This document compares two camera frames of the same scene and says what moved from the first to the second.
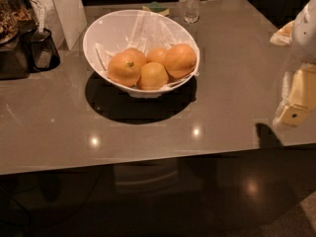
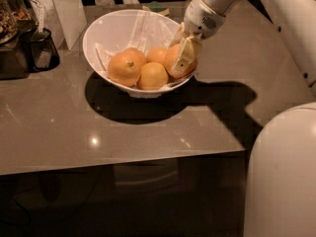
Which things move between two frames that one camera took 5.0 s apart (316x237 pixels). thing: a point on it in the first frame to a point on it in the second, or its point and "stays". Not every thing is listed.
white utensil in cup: (41, 10) stays
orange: (180, 60) stays
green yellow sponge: (156, 7) stays
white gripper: (305, 39) to (201, 20)
